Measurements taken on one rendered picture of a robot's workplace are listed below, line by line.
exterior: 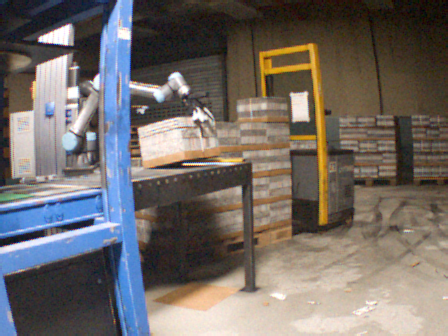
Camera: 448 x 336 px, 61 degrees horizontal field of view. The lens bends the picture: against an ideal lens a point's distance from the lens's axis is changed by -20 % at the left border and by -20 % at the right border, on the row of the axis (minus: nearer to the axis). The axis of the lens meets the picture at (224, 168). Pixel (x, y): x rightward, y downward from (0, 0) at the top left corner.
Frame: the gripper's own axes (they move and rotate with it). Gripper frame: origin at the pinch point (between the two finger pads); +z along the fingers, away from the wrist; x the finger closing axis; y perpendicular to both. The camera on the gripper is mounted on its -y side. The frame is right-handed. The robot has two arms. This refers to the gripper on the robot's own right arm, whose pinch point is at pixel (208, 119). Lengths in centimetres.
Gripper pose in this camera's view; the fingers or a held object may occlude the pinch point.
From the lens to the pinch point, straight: 252.0
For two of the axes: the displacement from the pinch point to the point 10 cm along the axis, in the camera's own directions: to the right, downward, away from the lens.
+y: -6.9, 5.8, 4.4
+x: -4.8, 1.0, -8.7
